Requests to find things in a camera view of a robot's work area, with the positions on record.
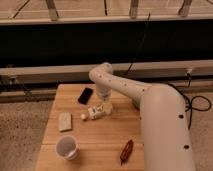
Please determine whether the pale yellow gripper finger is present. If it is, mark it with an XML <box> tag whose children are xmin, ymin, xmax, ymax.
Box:
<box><xmin>102</xmin><ymin>101</ymin><xmax>113</xmax><ymax>115</ymax></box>

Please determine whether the small white bottle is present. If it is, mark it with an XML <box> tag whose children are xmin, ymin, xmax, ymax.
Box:
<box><xmin>81</xmin><ymin>105</ymin><xmax>107</xmax><ymax>121</ymax></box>

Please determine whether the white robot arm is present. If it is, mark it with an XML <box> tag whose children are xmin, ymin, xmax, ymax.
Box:
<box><xmin>89</xmin><ymin>62</ymin><xmax>196</xmax><ymax>171</ymax></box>

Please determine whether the black smartphone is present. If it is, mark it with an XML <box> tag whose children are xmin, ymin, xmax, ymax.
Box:
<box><xmin>78</xmin><ymin>88</ymin><xmax>93</xmax><ymax>105</ymax></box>

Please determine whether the green bowl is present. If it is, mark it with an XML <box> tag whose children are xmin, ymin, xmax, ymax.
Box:
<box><xmin>132</xmin><ymin>100</ymin><xmax>140</xmax><ymax>110</ymax></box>

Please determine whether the beige rectangular sponge block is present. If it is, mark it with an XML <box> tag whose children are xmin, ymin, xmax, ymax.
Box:
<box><xmin>59</xmin><ymin>113</ymin><xmax>72</xmax><ymax>132</ymax></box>

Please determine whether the brown red chili toy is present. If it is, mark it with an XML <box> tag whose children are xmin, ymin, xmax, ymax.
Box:
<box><xmin>120</xmin><ymin>140</ymin><xmax>134</xmax><ymax>163</ymax></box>

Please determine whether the white plastic cup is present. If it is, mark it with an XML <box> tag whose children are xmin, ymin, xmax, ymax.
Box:
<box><xmin>55</xmin><ymin>135</ymin><xmax>78</xmax><ymax>160</ymax></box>

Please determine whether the black cable on floor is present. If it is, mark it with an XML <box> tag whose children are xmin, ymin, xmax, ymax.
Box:
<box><xmin>166</xmin><ymin>68</ymin><xmax>213</xmax><ymax>126</ymax></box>

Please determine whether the black hanging cable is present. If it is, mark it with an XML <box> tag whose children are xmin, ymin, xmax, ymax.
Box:
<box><xmin>120</xmin><ymin>12</ymin><xmax>152</xmax><ymax>78</ymax></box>

